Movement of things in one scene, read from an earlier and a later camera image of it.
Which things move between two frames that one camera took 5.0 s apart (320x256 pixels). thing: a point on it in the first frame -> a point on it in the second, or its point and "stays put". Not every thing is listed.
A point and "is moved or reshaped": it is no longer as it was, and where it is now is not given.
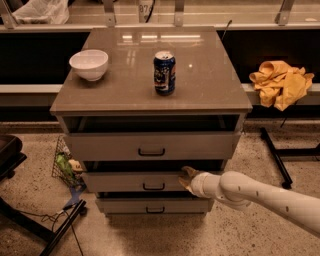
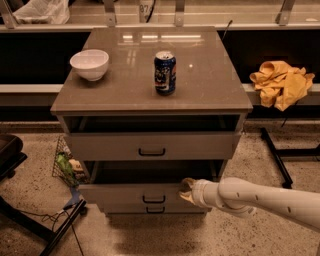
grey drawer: [131, 181] is moved or reshaped
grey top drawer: [150, 146] stays put
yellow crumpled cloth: [280, 85] stays put
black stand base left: [9, 211] stays put
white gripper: [197, 183] -> [198, 193]
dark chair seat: [10, 155] stays put
